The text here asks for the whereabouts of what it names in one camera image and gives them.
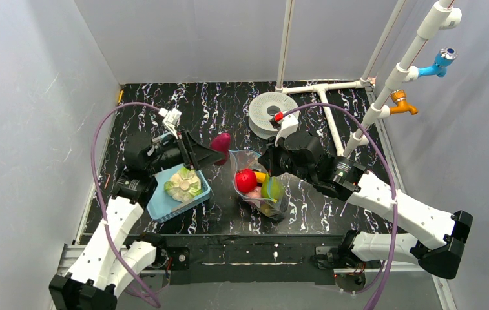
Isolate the reddish toy sweet potato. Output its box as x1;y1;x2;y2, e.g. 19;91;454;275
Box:
210;132;231;166

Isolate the green toy pear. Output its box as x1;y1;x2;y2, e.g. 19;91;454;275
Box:
261;176;285;203

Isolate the clear zip top bag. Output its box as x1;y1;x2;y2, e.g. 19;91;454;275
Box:
229;150;287;222

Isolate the light blue plastic basket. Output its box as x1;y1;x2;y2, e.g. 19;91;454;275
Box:
147;164;211;223

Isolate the red toy apple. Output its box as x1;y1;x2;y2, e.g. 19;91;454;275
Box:
234;169;257;194

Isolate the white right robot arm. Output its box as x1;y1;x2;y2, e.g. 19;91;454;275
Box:
258;131;473;280

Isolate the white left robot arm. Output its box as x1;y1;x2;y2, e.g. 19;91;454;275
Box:
49;132;226;309

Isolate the green white toy cabbage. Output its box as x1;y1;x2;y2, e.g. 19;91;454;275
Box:
163;167;202;202

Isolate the white perforated filament spool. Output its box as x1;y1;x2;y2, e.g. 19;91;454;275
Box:
248;92;298;140

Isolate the orange plastic tap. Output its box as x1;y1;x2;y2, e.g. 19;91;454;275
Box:
378;90;419;119

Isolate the blue plastic tap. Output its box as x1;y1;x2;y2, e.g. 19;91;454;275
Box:
404;47;458;82

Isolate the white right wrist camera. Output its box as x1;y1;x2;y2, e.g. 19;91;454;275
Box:
269;112;299;146

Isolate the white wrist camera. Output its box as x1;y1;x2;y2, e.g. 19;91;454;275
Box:
269;112;299;146
158;108;182;139

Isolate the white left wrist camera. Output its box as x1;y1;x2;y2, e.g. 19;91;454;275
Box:
158;108;182;139

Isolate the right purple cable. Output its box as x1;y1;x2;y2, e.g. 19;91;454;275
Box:
282;102;399;310

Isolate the purple cable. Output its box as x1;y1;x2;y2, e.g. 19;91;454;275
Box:
282;102;399;310
90;101;163;310

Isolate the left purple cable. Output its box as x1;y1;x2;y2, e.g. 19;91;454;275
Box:
90;101;163;310

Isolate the white PVC pipe frame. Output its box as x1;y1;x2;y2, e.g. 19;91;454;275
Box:
275;1;462;157

